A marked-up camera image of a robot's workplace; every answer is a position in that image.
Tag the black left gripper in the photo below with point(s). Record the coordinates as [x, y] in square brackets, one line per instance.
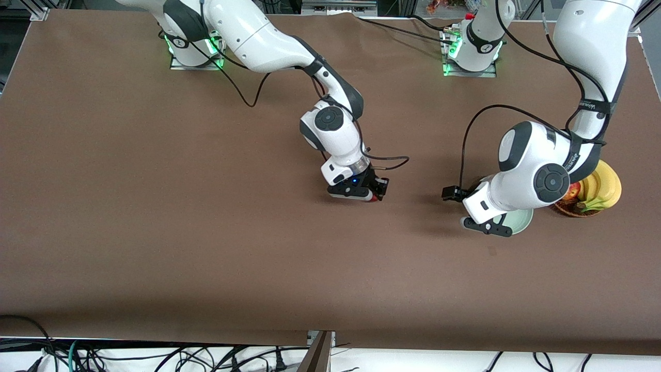
[453, 193]

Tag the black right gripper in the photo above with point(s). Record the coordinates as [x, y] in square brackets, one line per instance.
[370, 180]

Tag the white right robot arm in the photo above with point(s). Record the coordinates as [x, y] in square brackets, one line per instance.
[258, 41]

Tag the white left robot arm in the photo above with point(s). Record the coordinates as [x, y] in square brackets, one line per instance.
[532, 170]

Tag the pale green plate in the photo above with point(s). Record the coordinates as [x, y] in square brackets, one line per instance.
[521, 222]

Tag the brown table cover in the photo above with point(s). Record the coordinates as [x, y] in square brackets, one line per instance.
[330, 279]

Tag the brown wicker basket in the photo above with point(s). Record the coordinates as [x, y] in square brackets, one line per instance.
[568, 211]

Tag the red apple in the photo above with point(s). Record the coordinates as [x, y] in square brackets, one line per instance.
[575, 191]

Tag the yellow banana bunch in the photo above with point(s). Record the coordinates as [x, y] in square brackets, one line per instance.
[607, 186]

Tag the colourful toy pile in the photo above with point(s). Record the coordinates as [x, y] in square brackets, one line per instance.
[436, 6]

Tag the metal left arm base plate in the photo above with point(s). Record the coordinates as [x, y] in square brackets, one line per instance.
[490, 73]

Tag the metal table post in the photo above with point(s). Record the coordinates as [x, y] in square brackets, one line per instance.
[317, 354]

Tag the metal rack frame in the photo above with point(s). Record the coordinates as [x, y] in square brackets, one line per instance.
[338, 7]

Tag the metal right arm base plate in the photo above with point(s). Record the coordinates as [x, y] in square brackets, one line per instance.
[181, 66]

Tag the aluminium frame profile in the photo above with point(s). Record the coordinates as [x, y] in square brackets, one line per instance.
[648, 10]

